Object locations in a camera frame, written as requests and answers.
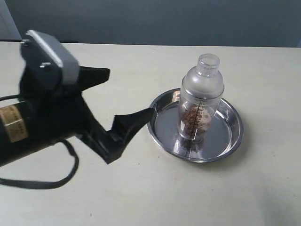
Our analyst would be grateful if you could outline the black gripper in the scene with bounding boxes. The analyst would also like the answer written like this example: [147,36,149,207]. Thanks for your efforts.
[18,66,156,164]

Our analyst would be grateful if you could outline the clear plastic shaker bottle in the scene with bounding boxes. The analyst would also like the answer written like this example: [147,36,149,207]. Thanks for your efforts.
[178,54,224,141]

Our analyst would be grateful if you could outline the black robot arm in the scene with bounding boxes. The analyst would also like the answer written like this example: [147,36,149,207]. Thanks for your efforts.
[0,46,155,165]

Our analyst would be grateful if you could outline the round stainless steel tray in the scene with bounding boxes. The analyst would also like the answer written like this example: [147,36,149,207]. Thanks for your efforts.
[148,89,244,163]

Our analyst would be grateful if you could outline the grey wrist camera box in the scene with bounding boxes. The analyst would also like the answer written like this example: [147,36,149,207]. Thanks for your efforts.
[21,30,79,91]

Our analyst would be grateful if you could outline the black cable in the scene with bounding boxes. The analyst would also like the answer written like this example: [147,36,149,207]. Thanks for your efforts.
[0,95,79,190]

